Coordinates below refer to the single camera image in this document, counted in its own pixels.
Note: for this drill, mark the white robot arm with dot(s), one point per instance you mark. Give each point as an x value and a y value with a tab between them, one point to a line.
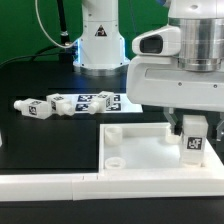
180	65

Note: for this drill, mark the white sheet with tags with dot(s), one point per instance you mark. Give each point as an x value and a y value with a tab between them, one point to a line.
121	104

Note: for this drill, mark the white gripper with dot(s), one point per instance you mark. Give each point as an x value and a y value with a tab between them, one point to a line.
157	81

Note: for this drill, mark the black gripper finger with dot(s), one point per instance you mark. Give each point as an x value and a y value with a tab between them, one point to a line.
220	128

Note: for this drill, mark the white L-shaped fence wall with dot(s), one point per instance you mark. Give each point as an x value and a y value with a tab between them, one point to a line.
107	185

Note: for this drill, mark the white square table top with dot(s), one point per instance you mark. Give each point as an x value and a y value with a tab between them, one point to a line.
151	147

